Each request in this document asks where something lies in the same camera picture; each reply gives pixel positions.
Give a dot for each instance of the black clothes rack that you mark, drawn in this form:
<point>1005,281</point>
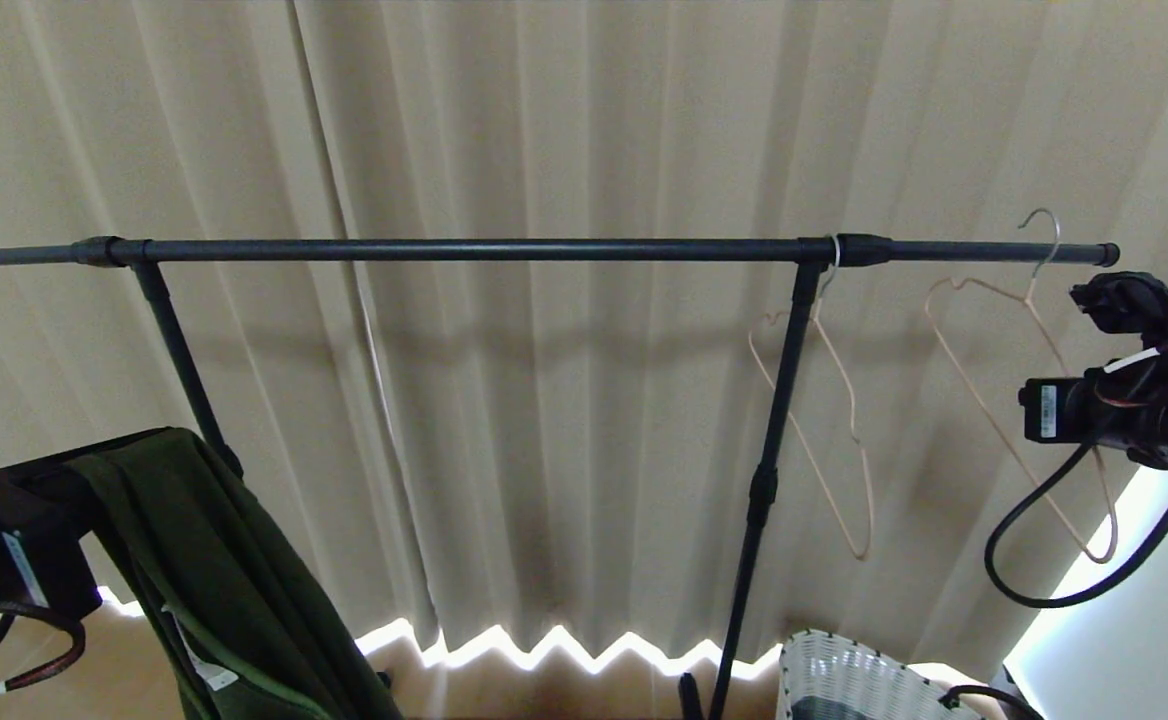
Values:
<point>504,250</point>

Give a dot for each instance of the beige curtain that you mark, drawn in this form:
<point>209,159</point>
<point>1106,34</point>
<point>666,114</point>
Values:
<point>584,120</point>

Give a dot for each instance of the pink clothes hanger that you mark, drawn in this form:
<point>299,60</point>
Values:
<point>849,400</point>
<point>1036,310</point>

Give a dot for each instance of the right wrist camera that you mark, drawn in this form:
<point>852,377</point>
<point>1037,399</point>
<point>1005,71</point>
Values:
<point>1124,300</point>

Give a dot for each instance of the white laundry basket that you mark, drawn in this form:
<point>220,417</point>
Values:
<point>844,680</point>

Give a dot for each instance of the green long-sleeved shirt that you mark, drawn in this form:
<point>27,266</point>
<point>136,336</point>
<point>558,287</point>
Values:
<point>224,580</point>

